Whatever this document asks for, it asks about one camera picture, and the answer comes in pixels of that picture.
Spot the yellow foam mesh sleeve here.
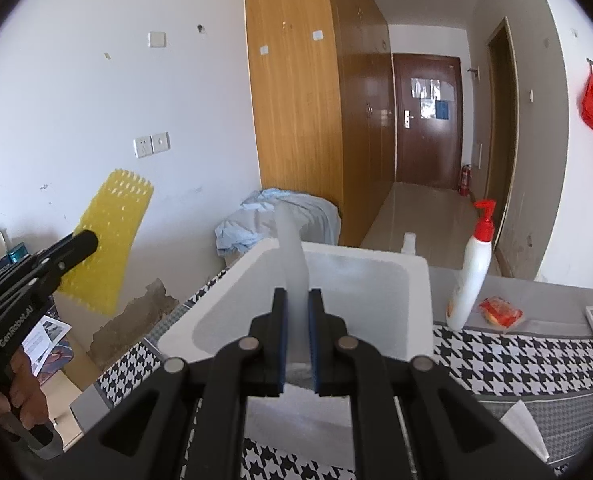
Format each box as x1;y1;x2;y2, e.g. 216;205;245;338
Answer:
59;169;154;316

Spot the white tissue sheet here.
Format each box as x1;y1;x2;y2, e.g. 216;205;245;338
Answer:
275;203;311;364

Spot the left hand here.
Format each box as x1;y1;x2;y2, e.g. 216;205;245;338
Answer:
0;347;49;430

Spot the blue spray bottle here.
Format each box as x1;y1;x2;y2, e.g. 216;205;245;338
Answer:
401;232;416;256

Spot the light blue cloth pile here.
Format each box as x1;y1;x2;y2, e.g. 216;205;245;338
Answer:
214;186;343;259

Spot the white red pump bottle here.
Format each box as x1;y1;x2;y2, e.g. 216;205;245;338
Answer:
446;200;496;332

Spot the red snack packet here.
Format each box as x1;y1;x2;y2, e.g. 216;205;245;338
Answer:
479;297;523;330

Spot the red fire extinguisher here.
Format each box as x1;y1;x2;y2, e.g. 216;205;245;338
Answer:
458;164;472;196

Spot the houndstooth tablecloth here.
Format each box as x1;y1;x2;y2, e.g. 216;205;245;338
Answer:
94;270;593;479

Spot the wooden wardrobe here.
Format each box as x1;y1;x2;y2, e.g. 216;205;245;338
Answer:
246;0;395;246

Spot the brown entrance door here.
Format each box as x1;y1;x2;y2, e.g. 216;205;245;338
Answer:
392;53;463;190

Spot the wall power socket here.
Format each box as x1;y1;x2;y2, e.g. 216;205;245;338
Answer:
133;132;170;158

